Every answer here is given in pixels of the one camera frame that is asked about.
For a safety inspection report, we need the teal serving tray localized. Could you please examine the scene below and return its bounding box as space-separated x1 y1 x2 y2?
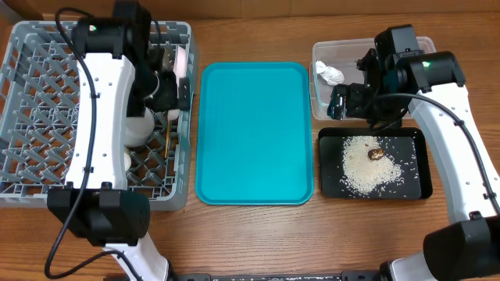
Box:
195 62 314 205

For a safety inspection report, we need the white rice pile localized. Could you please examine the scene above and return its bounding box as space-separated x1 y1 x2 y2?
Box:
337 136 420 199

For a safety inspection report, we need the brown food scrap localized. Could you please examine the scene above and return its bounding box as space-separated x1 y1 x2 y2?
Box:
367 148 384 161

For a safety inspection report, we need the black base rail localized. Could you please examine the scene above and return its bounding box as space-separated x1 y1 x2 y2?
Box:
169 270 380 281

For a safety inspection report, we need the wooden chopstick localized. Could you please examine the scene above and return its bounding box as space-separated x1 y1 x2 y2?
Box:
164 122 171 160
166 120 173 155

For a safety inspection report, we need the grey bowl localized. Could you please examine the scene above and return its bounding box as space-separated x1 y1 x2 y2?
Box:
124 108 155 148

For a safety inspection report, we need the grey dishwasher rack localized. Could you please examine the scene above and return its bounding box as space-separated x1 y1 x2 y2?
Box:
1 21 191 211

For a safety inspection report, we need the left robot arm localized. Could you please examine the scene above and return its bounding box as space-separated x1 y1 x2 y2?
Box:
47 1 191 280

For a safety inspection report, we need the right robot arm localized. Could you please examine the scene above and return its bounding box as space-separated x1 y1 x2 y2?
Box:
327 25 499 280

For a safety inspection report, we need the black tray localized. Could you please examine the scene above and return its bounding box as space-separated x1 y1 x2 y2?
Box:
319 128 433 200

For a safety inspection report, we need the clear plastic bin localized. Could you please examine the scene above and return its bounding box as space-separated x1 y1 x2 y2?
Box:
309 36 438 121

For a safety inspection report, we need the white paper cup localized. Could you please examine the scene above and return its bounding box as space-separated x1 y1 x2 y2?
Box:
123 148 131 171

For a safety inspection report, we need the large white plate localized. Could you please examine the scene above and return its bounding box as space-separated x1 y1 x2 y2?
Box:
167 46 188 121

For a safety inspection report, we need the white tissue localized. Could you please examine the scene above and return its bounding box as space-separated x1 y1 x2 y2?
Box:
315 61 345 86

